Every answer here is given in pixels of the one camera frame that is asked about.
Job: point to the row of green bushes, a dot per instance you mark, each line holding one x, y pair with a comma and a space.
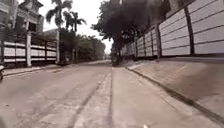
88, 48

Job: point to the small palm tree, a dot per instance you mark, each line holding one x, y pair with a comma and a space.
75, 20

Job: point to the large dark tree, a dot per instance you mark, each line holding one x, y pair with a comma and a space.
126, 20

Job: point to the raised concrete pavement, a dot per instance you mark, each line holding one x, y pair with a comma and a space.
186, 80

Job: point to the narrow concrete pavement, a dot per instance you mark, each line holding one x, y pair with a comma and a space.
23, 70

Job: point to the building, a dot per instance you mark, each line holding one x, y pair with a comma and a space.
28, 16

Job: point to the dark fence with white panels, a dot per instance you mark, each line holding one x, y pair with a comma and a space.
18, 51

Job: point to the grey concrete road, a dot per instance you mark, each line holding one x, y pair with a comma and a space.
83, 96

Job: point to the white panelled wall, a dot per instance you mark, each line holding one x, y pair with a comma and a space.
203, 33

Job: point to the tall palm tree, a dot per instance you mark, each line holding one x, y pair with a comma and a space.
59, 13

